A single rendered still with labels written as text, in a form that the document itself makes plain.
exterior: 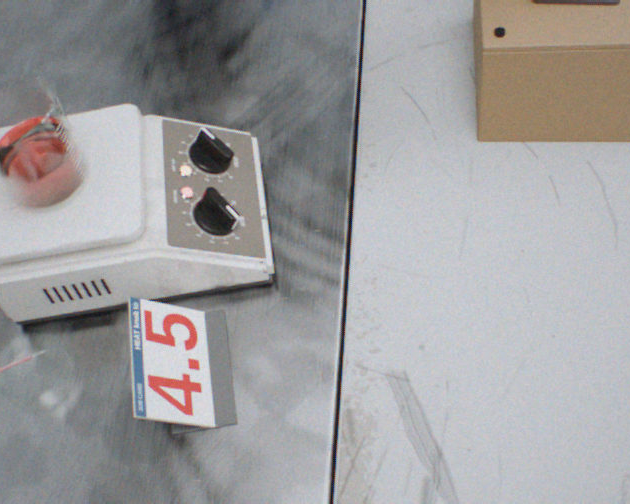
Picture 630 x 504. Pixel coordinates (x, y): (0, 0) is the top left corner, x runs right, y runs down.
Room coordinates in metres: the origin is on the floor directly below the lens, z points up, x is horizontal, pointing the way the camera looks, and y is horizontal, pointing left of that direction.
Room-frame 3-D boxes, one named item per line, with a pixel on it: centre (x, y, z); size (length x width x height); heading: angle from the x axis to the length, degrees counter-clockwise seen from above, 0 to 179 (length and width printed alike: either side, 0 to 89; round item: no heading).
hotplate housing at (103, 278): (0.42, 0.14, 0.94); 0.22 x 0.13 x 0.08; 88
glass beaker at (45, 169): (0.42, 0.17, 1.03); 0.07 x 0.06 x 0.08; 174
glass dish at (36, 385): (0.32, 0.21, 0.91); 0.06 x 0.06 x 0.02
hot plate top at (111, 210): (0.42, 0.17, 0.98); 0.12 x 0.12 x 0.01; 88
